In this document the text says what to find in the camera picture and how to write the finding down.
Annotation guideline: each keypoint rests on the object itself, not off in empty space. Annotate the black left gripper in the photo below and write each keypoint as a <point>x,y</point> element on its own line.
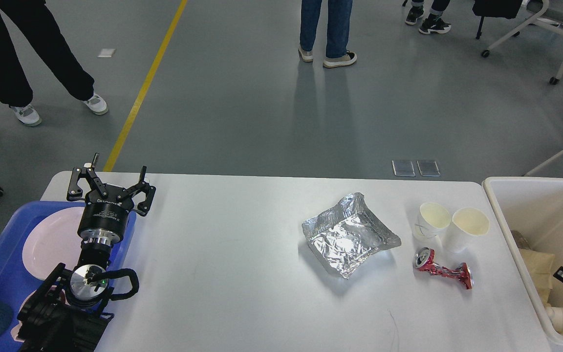
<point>103,217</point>

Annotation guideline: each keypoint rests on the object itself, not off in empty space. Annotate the brown paper bag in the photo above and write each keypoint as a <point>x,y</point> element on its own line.
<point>539,265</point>

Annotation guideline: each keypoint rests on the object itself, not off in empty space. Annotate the pink plate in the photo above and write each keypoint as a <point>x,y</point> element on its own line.
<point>54,240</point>

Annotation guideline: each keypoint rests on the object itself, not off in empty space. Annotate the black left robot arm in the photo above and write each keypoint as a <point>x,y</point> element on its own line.
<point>66,313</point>

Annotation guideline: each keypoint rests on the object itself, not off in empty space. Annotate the white roll in bin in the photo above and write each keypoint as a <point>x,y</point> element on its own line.
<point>555,315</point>

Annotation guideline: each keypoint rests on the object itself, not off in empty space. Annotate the grey trash in bin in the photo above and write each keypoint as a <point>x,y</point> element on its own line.
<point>520,240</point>

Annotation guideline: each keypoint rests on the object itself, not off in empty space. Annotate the cream plastic bin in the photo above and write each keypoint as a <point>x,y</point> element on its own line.
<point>532,206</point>

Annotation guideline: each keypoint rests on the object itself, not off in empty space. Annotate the small white cup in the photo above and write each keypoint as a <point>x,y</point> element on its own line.
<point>467,224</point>
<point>431,222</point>

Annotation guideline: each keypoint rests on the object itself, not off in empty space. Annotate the crushed red soda can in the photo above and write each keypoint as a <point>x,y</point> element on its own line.
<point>424,261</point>

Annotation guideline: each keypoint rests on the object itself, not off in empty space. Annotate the floor socket plate right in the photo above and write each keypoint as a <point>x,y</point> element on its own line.
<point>428,168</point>

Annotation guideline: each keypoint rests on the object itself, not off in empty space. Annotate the floor socket plate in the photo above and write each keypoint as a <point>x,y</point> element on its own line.
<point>403,168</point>
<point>428,168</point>

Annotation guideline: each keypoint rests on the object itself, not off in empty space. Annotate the floor socket plate left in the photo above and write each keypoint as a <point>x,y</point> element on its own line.
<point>403,168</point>

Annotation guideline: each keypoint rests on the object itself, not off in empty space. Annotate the crumpled aluminium foil tray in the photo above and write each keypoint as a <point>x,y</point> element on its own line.
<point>344,236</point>

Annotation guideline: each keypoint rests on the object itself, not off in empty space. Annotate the person in blue jeans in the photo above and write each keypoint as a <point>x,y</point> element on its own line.
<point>338,30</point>

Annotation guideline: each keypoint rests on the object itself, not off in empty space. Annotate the person in dark sneakers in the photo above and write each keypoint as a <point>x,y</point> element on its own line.
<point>434,22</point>

